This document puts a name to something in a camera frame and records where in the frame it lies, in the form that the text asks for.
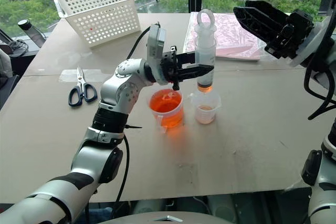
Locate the plastic cup of red liquid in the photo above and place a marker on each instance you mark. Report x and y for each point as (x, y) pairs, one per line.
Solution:
(166, 113)

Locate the dark water bottle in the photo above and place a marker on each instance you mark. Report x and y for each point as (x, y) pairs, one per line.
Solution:
(32, 33)

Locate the white perforated plastic basket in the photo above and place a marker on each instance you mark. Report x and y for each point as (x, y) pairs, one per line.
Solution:
(102, 14)

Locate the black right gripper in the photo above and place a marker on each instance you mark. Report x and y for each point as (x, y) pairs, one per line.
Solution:
(294, 33)

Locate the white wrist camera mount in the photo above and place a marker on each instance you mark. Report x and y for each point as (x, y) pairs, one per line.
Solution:
(155, 47)
(315, 41)

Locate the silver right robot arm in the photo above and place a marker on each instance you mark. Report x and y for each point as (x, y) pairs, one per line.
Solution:
(323, 195)

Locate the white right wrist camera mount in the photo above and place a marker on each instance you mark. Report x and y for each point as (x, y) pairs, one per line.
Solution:
(315, 41)

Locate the small clear measuring cup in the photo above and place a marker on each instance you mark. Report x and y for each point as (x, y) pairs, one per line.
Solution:
(206, 108)

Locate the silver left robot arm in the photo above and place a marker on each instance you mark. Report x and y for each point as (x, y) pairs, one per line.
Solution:
(84, 161)

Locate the silver robot torso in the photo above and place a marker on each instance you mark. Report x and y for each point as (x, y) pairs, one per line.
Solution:
(165, 219)

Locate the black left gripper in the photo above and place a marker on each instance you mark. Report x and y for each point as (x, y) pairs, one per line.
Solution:
(169, 68)

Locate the clear plastic syringe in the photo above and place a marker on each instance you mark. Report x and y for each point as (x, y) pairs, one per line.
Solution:
(206, 45)

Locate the pink book in plastic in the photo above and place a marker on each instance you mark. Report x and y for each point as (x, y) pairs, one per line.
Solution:
(231, 37)

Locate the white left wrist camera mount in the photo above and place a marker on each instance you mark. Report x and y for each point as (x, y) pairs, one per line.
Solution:
(155, 47)

